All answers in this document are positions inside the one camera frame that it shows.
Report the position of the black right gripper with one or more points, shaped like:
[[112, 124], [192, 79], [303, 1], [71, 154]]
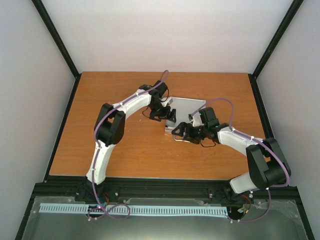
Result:
[[189, 134]]

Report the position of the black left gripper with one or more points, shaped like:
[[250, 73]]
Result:
[[152, 116]]

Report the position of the aluminium poker case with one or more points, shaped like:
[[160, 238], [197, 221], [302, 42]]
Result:
[[184, 107]]

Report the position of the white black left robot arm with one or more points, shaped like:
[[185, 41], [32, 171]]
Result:
[[109, 128]]

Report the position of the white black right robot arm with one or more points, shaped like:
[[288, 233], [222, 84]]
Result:
[[267, 164]]

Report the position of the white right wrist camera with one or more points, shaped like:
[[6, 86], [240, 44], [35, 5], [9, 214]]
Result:
[[195, 119]]

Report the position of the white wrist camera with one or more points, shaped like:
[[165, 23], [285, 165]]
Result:
[[195, 119], [167, 102]]

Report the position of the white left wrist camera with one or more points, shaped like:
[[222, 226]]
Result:
[[167, 102]]

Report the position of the light blue cable duct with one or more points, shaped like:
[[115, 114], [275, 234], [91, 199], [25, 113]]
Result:
[[135, 210]]

